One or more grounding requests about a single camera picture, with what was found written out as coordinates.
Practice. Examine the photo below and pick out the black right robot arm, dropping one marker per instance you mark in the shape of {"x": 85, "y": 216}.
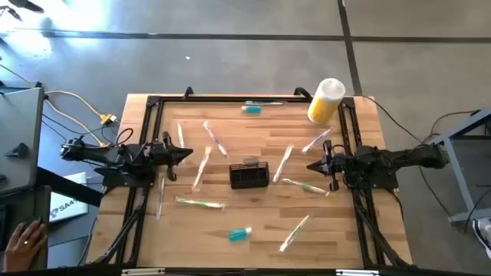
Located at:
{"x": 406, "y": 155}

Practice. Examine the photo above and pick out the white printed sign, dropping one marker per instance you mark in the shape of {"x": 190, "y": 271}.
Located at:
{"x": 69, "y": 203}

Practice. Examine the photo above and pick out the purple toothbrush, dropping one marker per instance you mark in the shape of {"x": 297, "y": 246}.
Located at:
{"x": 215, "y": 138}

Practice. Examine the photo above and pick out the black aluminium table frame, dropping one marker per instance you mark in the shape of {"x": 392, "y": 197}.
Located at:
{"x": 249, "y": 99}

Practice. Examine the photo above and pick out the grey metal stand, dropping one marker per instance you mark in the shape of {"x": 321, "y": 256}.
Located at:
{"x": 460, "y": 165}

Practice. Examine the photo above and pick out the white green toothbrush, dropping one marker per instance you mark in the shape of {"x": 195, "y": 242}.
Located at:
{"x": 180, "y": 135}

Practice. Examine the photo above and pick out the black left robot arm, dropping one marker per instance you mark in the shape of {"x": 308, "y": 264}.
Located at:
{"x": 92, "y": 152}

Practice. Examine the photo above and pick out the teal toothbrush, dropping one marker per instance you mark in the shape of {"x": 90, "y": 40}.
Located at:
{"x": 264, "y": 103}

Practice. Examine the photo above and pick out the orange toothbrush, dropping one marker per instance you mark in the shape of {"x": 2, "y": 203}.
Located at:
{"x": 202, "y": 168}

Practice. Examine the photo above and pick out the person's hand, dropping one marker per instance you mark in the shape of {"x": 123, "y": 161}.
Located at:
{"x": 23, "y": 245}

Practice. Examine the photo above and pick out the small black bracket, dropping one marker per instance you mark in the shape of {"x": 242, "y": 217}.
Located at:
{"x": 17, "y": 150}

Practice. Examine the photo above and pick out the grey blue toothbrush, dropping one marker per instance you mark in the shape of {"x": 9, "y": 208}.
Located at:
{"x": 160, "y": 197}

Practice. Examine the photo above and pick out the grey side table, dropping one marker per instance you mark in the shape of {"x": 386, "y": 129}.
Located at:
{"x": 19, "y": 134}

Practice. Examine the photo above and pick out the black chair base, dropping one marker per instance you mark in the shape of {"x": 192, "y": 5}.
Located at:
{"x": 27, "y": 4}

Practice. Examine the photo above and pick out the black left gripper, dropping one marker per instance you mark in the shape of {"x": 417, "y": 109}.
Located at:
{"x": 161, "y": 155}

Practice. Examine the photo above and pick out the black diagonal beam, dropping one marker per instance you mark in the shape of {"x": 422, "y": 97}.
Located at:
{"x": 69, "y": 188}

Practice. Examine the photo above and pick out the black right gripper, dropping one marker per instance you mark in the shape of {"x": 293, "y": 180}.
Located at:
{"x": 339, "y": 165}

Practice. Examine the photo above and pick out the grey metal mounting plate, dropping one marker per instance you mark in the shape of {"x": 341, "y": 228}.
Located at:
{"x": 251, "y": 160}

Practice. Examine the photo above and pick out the white shoe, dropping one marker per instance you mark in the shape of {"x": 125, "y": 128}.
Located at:
{"x": 484, "y": 235}

